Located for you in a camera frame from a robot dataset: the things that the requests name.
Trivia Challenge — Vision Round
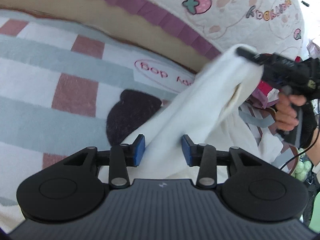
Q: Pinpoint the cream fleece garment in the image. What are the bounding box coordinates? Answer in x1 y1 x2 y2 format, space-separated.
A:
125 44 265 180

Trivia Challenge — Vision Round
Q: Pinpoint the person's right forearm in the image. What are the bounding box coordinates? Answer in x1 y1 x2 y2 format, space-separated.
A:
307 132 320 175

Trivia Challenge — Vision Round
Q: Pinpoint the black cable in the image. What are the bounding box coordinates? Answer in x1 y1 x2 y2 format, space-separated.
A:
279 126 320 170

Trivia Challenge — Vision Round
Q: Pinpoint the person's right hand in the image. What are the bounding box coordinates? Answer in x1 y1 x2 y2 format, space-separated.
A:
275 94 307 134

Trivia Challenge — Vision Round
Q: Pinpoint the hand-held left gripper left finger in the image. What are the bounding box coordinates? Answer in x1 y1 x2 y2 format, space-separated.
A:
62 134 146 190

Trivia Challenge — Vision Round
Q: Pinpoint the green bobble cushion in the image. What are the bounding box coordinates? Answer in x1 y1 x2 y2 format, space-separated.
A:
291 154 314 182

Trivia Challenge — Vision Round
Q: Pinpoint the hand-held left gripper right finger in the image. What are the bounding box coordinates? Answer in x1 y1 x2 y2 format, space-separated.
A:
181 134 263 190

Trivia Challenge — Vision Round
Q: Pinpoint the checkered rug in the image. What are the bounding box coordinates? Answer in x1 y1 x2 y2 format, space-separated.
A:
0 9 299 233

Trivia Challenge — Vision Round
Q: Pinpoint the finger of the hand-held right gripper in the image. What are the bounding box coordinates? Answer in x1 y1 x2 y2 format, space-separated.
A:
236 45 275 67

